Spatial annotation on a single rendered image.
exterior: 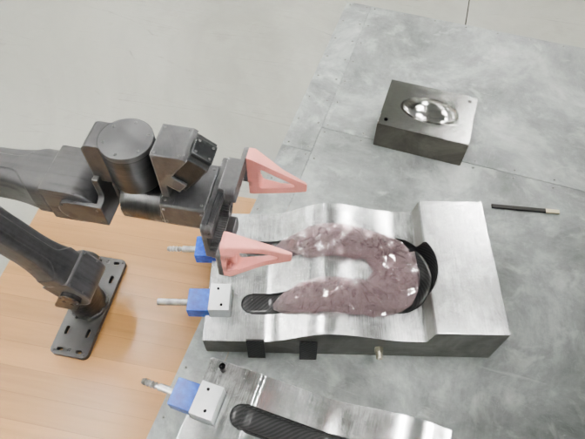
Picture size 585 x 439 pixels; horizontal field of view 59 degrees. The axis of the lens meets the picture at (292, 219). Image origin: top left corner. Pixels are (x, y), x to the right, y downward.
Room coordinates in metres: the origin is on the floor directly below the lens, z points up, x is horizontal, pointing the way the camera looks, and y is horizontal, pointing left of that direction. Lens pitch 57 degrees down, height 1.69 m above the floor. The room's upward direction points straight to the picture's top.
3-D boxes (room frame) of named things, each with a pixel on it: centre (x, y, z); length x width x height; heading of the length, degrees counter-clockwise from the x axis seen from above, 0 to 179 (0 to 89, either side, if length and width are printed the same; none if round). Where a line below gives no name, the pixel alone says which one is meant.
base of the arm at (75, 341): (0.39, 0.38, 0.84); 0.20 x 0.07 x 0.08; 169
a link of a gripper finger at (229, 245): (0.30, 0.04, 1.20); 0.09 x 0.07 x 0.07; 79
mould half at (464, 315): (0.43, -0.10, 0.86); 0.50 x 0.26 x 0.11; 89
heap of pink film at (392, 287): (0.42, -0.10, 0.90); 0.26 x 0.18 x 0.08; 89
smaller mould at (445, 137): (0.83, -0.30, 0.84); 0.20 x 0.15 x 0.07; 71
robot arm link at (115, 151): (0.37, 0.20, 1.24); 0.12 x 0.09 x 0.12; 79
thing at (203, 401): (0.21, 0.17, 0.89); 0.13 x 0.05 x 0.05; 71
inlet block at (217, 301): (0.38, 0.17, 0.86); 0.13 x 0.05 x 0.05; 89
